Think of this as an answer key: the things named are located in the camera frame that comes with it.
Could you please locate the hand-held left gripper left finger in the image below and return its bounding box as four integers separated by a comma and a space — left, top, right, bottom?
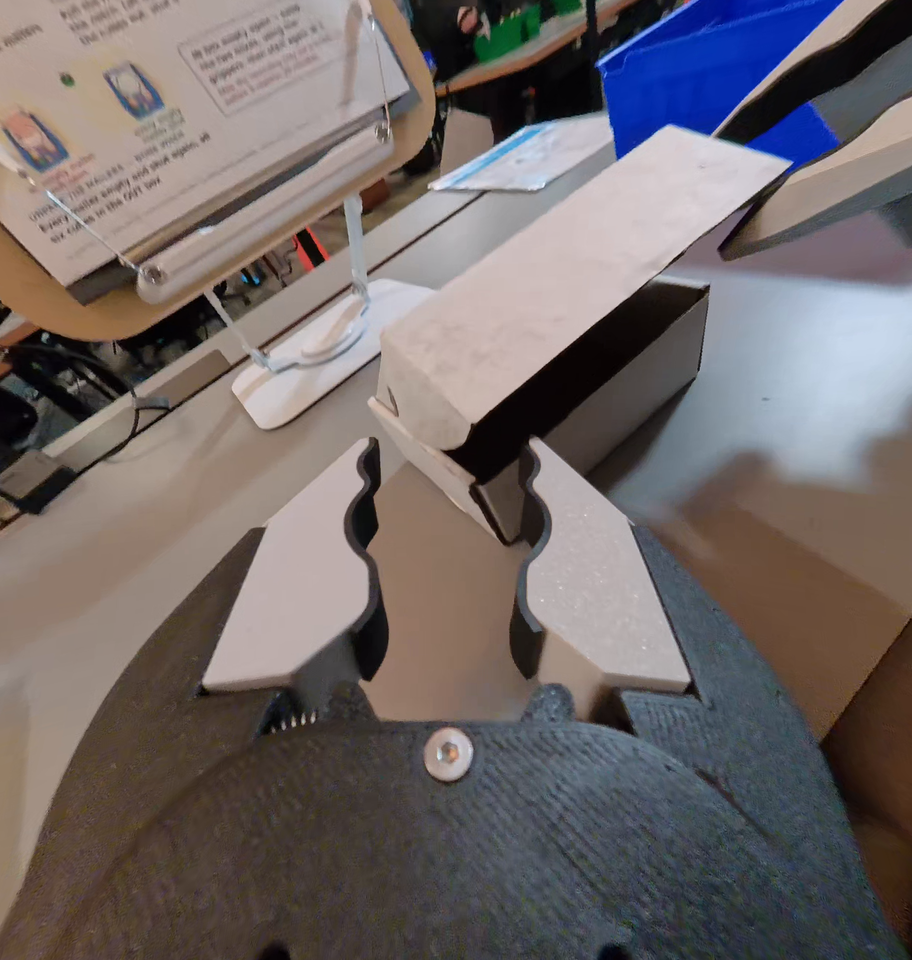
201, 437, 391, 710

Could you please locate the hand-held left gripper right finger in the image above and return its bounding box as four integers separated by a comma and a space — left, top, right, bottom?
510, 437, 693, 717

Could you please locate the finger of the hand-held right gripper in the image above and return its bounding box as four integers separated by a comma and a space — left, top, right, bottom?
718, 84, 912, 263
713, 0, 912, 149

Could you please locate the blue plastic bin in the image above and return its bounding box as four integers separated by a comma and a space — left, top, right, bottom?
595, 0, 844, 175

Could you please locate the white cardboard mailer box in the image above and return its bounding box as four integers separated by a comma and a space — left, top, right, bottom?
367, 125, 794, 547

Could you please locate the grey desk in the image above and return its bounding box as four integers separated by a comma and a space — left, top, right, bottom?
0, 112, 912, 960

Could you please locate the white document stand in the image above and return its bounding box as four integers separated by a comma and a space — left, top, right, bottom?
0, 0, 439, 433

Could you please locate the small green bin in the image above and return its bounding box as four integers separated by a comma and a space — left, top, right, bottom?
473, 6, 544, 63

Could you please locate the wood-topped table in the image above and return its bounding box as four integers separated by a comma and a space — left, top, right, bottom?
432, 0, 638, 96

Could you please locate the blue-edged paper sheet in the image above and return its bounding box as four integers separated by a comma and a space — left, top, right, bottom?
428, 121, 578, 195

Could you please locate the printed instruction sheet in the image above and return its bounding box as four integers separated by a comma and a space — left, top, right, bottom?
0, 0, 413, 288

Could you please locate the black cable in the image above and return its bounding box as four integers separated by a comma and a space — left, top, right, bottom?
4, 351, 173, 483

